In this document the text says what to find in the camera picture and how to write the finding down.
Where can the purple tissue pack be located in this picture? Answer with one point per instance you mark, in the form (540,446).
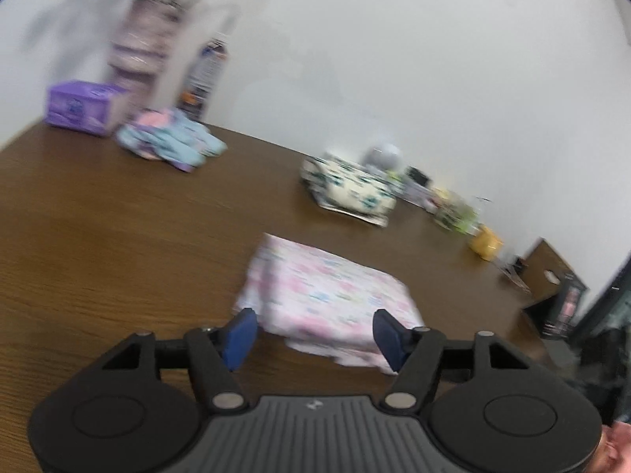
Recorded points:
(81,108)

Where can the person's right hand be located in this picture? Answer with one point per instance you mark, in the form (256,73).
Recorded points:
(616,448)

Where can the black rectangular device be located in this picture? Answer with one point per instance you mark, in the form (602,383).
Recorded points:
(567,305)

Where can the white folded cloth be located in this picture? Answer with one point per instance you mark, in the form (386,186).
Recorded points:
(360,218)

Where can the yellow mug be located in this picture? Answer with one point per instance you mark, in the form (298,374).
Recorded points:
(485,244)

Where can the purple ceramic vase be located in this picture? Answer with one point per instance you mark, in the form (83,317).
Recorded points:
(145,44)

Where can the plastic tea bottle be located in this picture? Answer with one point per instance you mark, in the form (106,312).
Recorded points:
(204,79)

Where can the folded cream green-flower cloth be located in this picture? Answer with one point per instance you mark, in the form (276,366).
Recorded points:
(350,187)

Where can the pastel blue pink cloth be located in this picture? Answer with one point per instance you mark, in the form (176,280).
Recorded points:
(167,140)

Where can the green spray bottle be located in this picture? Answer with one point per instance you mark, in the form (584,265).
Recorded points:
(467,220)

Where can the white round robot speaker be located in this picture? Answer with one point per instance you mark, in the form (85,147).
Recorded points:
(387,155)

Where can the glass cup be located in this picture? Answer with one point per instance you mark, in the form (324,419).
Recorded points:
(451,207)

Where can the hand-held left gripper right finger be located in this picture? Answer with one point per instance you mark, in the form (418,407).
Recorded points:
(389,340)

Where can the black monitor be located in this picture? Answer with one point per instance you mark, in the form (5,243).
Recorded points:
(611,300)

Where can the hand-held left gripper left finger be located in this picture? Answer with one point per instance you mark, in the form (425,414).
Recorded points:
(241,337)

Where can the pink floral dress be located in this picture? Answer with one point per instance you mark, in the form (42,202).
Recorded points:
(325,290)

